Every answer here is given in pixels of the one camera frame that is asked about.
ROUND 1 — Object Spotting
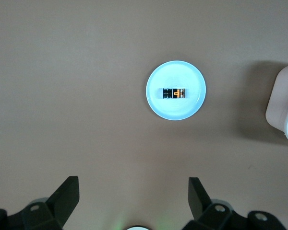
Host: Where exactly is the light blue round plate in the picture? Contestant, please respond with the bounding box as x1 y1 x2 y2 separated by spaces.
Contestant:
145 60 207 121

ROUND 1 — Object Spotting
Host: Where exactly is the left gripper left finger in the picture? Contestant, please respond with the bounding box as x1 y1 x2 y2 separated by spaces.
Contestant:
8 176 80 230

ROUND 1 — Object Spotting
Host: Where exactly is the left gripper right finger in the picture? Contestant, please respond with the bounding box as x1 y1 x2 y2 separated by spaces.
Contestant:
182 177 286 230

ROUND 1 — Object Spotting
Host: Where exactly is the orange black switch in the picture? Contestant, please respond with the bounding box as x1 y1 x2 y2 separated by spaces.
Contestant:
162 87 186 100

